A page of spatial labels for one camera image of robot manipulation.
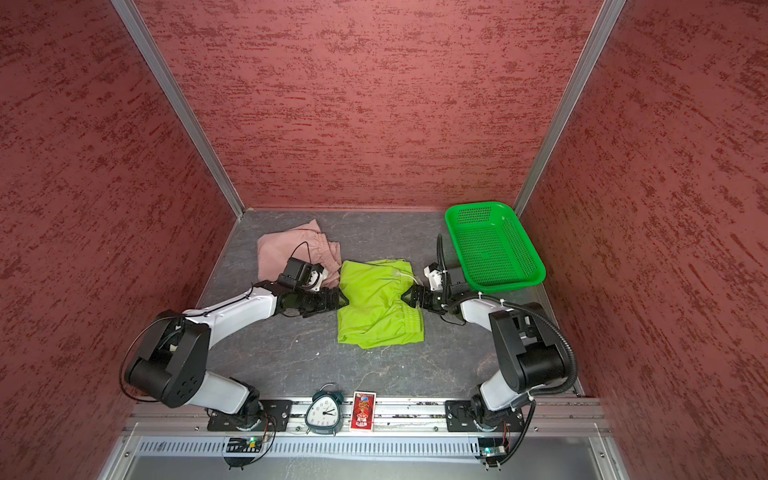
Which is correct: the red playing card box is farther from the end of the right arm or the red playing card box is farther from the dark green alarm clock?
the end of the right arm

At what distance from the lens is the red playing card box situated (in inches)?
28.6

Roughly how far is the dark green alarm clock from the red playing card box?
4 centimetres
